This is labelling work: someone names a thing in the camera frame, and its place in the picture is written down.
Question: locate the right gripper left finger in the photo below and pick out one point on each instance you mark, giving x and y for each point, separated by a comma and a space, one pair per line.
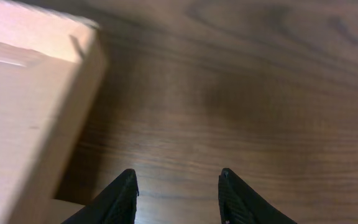
116, 204

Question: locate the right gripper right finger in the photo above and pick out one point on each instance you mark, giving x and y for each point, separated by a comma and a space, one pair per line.
241, 204

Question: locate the cardboard box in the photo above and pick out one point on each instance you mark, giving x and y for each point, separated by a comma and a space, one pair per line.
51, 66

